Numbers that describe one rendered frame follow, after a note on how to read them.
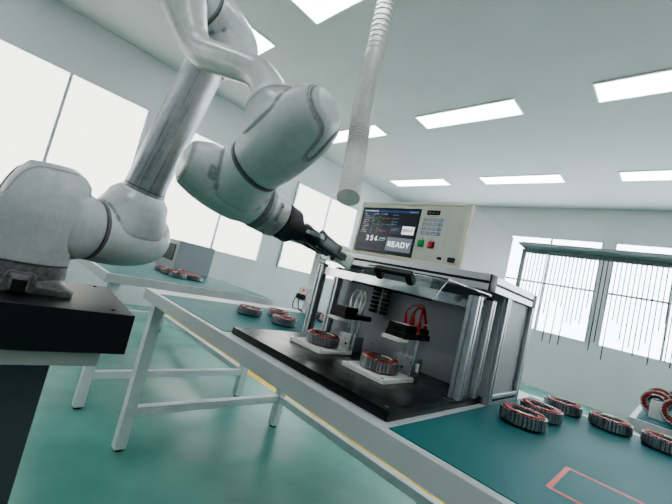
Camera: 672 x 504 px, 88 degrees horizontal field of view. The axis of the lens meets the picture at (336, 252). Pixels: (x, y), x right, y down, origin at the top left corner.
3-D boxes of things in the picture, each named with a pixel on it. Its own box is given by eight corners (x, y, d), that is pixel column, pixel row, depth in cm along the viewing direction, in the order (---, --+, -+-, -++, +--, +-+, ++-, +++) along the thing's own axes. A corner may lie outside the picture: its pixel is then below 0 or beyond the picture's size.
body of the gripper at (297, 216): (260, 232, 74) (291, 251, 80) (282, 236, 67) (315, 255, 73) (274, 201, 75) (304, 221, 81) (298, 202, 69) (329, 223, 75)
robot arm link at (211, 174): (236, 237, 67) (284, 204, 61) (157, 196, 57) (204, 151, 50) (241, 196, 73) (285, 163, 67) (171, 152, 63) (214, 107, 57)
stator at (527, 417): (497, 410, 99) (500, 397, 100) (542, 426, 95) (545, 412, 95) (498, 421, 89) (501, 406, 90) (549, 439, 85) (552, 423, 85)
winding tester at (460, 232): (458, 269, 103) (472, 203, 105) (351, 252, 134) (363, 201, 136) (503, 289, 131) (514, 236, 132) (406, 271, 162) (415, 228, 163)
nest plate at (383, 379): (382, 384, 89) (383, 380, 89) (340, 364, 100) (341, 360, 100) (413, 382, 100) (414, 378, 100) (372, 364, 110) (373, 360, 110)
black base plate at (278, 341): (386, 422, 70) (388, 411, 70) (231, 333, 115) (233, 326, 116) (478, 403, 103) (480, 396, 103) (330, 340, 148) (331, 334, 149)
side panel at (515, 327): (487, 406, 102) (509, 298, 105) (477, 402, 104) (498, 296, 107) (517, 399, 122) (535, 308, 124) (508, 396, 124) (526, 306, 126)
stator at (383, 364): (382, 377, 92) (385, 363, 92) (350, 362, 100) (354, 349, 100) (404, 375, 100) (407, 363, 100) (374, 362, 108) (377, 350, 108)
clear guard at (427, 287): (431, 300, 76) (437, 274, 77) (351, 281, 93) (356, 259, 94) (487, 315, 99) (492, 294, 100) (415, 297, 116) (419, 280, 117)
